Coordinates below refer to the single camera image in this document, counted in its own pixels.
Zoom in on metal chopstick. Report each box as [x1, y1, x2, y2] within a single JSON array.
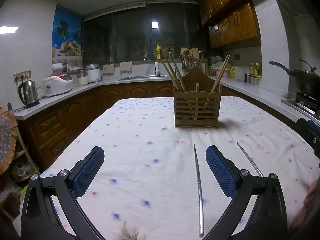
[[193, 144, 204, 238], [236, 142, 264, 177]]

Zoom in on short wooden chopstick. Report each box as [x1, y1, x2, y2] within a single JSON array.
[[172, 57, 187, 92]]

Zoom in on long wooden chopstick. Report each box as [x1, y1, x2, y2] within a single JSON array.
[[162, 53, 182, 91]]

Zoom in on stainless kitchen sink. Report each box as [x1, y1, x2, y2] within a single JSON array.
[[119, 74, 169, 81]]

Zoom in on dark kitchen window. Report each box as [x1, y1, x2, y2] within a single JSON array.
[[82, 3, 201, 65]]

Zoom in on gas stove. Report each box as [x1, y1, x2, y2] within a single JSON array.
[[281, 92, 319, 126]]

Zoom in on spice jar set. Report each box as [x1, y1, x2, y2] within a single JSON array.
[[246, 74, 261, 86]]

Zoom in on oil bottles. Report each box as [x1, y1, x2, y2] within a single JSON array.
[[249, 62, 261, 77]]

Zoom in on white yellow plastic jug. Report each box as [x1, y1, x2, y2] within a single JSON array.
[[229, 66, 247, 82]]

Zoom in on stacked green pink bowls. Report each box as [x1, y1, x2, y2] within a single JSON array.
[[214, 61, 231, 77]]

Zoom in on wooden slatted utensil holder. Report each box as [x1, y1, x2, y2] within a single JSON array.
[[174, 68, 221, 127]]

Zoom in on white floral tablecloth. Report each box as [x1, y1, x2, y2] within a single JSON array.
[[12, 96, 320, 240]]

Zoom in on stainless electric kettle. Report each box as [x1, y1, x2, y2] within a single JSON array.
[[18, 80, 40, 108]]

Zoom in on white red rice cooker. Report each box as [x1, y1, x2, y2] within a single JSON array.
[[42, 73, 73, 97]]

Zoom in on countertop cutlery rack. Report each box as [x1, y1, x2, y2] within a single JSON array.
[[180, 47, 203, 72]]

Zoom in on white ceramic jar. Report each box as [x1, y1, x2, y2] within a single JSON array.
[[77, 69, 89, 86]]

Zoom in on hanging dish cloth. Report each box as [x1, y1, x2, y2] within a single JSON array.
[[120, 61, 132, 73], [103, 63, 115, 75]]

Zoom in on chrome sink faucet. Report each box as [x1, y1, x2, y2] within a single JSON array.
[[143, 52, 161, 77]]

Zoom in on yellow detergent bottle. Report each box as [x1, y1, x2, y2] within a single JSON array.
[[156, 43, 162, 60]]

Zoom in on black wok with handle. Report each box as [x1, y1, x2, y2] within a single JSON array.
[[268, 61, 320, 99]]

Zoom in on wall power socket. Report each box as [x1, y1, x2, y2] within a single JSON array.
[[13, 70, 31, 82]]

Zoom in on upper wooden wall cabinets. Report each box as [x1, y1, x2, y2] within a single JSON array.
[[196, 0, 260, 50]]

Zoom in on tropical fruit wall poster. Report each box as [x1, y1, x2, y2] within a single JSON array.
[[52, 7, 83, 69]]

